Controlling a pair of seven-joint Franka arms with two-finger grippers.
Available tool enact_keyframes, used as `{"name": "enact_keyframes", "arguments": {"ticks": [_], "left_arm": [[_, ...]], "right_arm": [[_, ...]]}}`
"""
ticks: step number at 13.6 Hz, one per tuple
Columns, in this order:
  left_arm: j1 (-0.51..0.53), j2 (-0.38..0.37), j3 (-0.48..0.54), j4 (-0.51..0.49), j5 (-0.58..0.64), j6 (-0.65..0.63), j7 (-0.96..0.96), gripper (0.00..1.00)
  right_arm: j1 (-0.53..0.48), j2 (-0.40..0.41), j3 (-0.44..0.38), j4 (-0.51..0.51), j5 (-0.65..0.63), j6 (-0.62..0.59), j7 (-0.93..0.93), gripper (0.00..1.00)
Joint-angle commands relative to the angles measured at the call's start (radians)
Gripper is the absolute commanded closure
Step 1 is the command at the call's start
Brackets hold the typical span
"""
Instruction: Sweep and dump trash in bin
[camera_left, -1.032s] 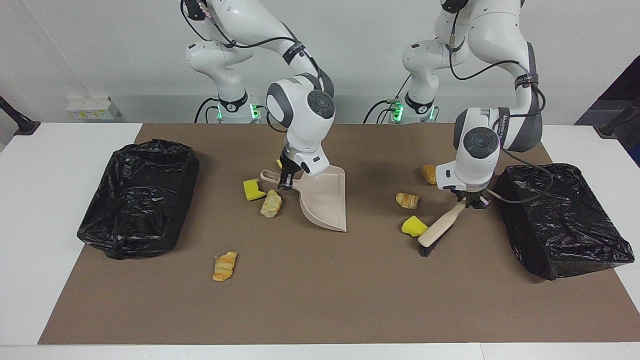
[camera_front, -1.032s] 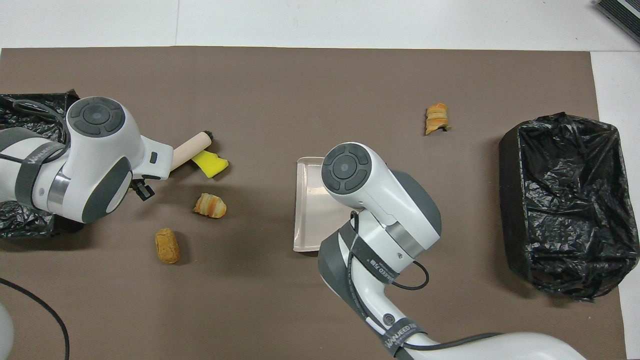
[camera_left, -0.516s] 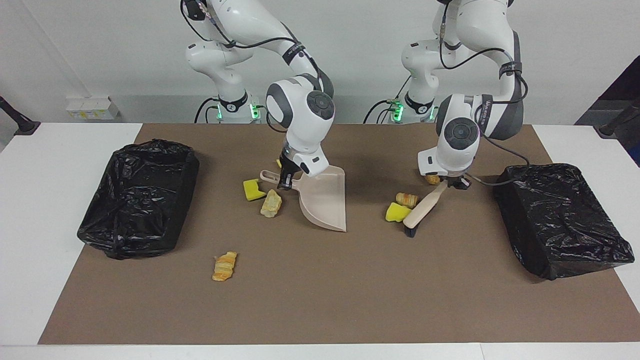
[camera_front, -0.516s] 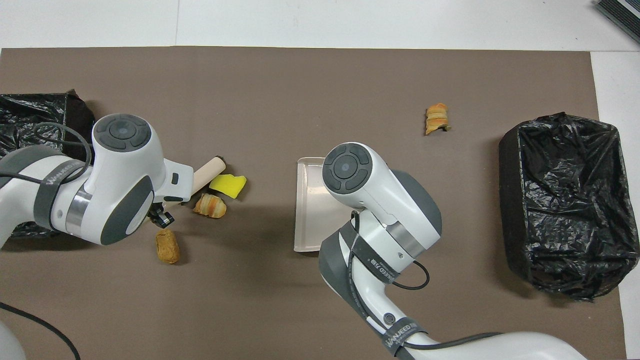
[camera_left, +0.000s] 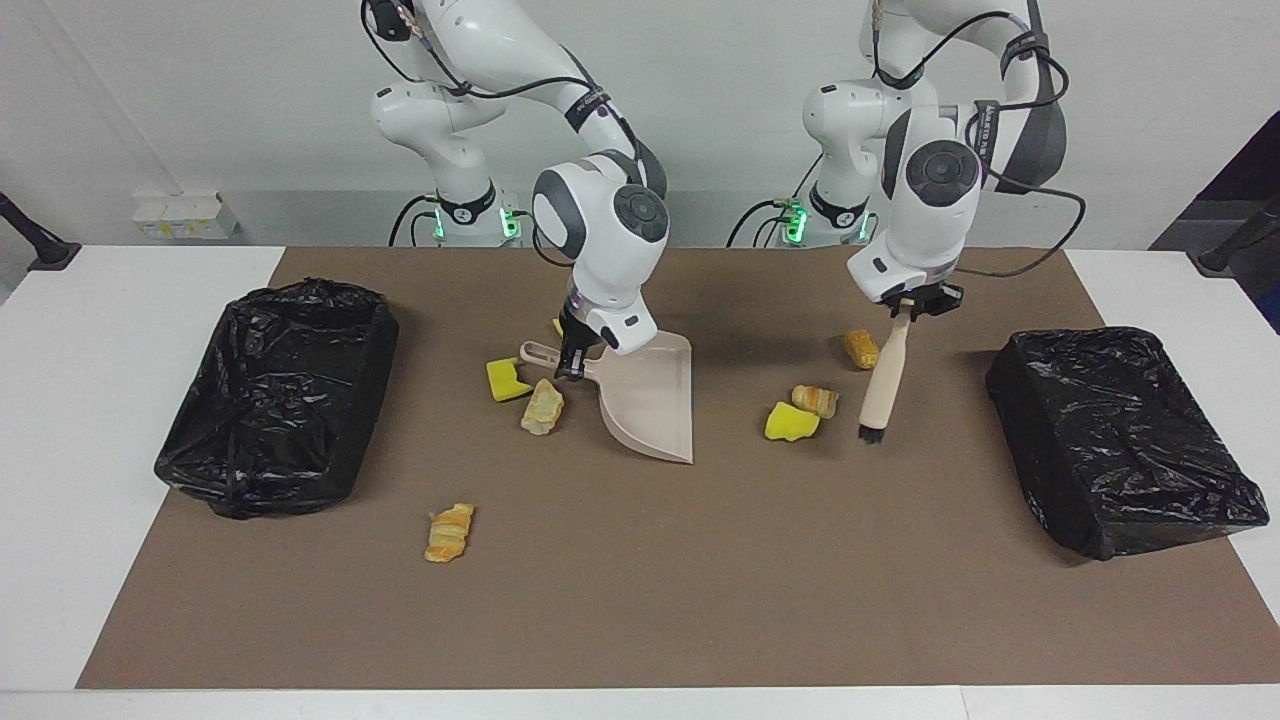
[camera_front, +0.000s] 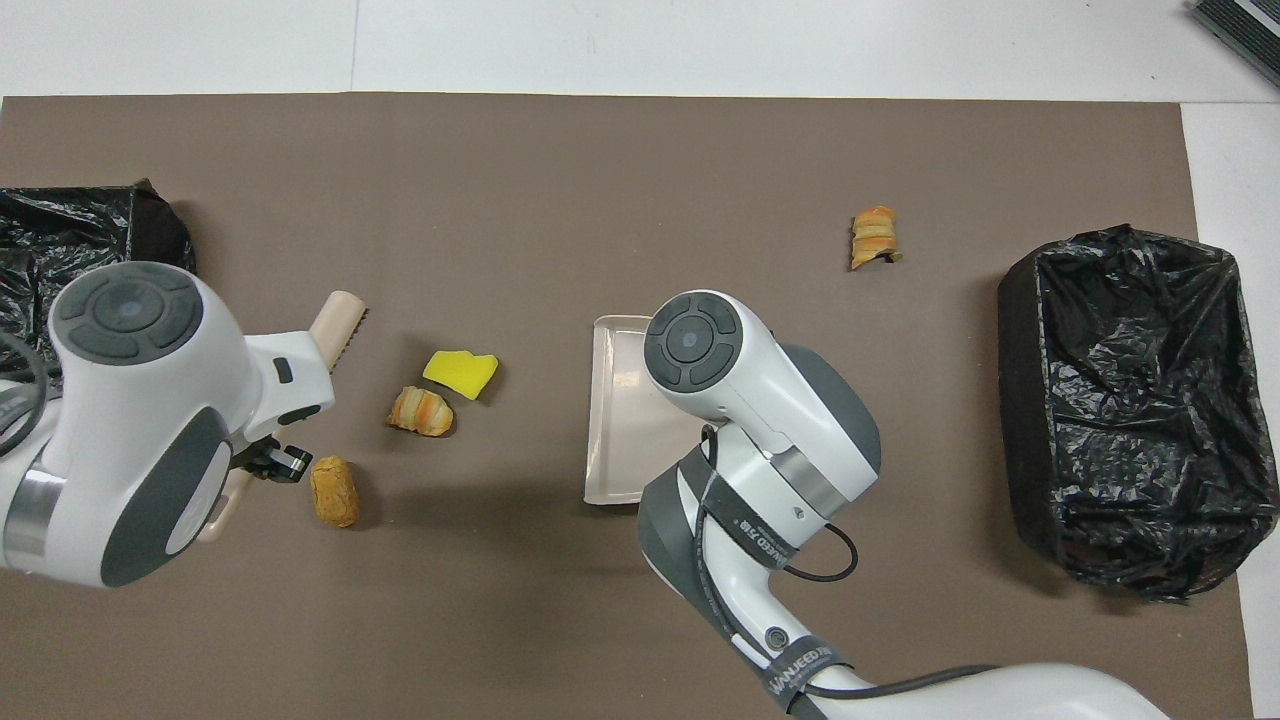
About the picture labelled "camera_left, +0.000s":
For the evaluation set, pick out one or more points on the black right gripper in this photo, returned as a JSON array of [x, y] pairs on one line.
[[578, 325]]

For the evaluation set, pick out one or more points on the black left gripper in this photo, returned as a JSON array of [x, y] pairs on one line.
[[920, 298]]

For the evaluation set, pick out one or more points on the pale toy bread chunk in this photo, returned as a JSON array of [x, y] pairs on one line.
[[542, 408]]

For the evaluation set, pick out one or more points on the brown toy bread roll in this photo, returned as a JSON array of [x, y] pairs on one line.
[[860, 349]]

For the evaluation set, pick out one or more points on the notched yellow sponge piece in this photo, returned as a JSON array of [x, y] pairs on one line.
[[505, 382]]

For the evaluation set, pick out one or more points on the beige hand brush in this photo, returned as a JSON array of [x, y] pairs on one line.
[[885, 380]]

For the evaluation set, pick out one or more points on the beige plastic dustpan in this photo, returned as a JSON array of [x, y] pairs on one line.
[[650, 400]]

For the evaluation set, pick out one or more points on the toy croissant roll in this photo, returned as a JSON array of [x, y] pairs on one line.
[[817, 401], [450, 532]]

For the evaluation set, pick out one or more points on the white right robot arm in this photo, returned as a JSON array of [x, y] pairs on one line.
[[600, 230]]

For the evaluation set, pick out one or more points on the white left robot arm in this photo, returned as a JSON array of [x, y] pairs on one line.
[[930, 200]]

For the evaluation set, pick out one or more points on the bin with black bag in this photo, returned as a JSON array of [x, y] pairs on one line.
[[1110, 440], [270, 420]]

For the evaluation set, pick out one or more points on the brown table mat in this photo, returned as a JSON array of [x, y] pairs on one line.
[[700, 600]]

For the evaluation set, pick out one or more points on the black stand pole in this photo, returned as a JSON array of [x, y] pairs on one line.
[[40, 245], [1240, 235]]

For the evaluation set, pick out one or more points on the dark background panel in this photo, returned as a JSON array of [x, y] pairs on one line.
[[1260, 160]]

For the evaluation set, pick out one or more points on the white wall socket box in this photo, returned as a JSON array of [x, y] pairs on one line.
[[185, 215]]

